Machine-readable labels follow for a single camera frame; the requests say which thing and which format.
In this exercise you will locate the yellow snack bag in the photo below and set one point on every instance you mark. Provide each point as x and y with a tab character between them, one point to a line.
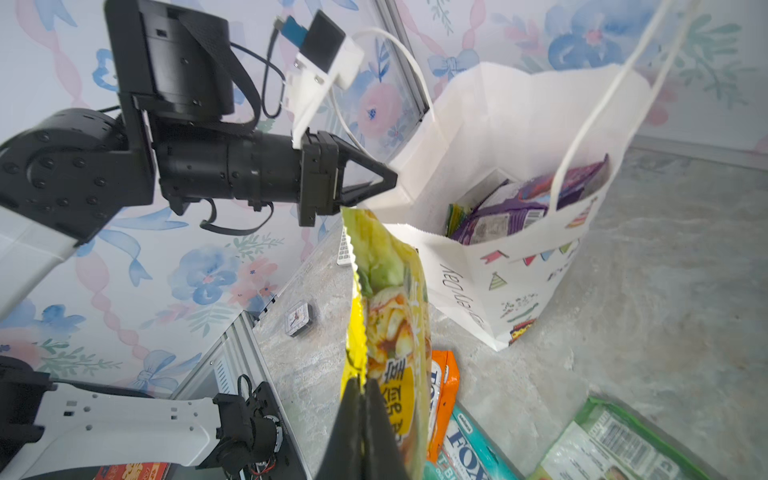
388	337

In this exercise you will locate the orange Fox's candy bag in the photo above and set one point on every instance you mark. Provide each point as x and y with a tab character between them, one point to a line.
444	382

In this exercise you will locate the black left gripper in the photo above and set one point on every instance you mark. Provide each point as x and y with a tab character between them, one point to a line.
334	172

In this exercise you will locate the purple snack bag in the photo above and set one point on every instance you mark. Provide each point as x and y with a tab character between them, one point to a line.
514	206

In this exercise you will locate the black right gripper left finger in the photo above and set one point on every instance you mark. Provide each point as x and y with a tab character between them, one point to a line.
343	458

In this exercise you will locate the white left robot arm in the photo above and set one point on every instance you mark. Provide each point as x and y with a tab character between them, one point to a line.
65	179

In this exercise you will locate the white paper gift bag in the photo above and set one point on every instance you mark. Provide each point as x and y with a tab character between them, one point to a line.
499	184

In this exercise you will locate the green back-side snack bag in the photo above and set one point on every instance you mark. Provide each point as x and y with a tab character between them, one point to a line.
606	440

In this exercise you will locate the small card box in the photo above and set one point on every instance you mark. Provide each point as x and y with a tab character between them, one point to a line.
298	319

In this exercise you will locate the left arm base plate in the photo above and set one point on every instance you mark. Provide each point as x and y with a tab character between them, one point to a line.
253	440

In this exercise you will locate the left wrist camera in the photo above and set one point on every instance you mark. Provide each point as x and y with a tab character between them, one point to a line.
326	57

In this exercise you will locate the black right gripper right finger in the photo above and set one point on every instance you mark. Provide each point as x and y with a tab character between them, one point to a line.
381	458

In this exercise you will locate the teal red Fox's candy bag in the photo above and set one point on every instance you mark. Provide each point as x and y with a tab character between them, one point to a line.
467	454

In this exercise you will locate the white calculator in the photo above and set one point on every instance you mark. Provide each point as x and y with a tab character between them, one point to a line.
344	257

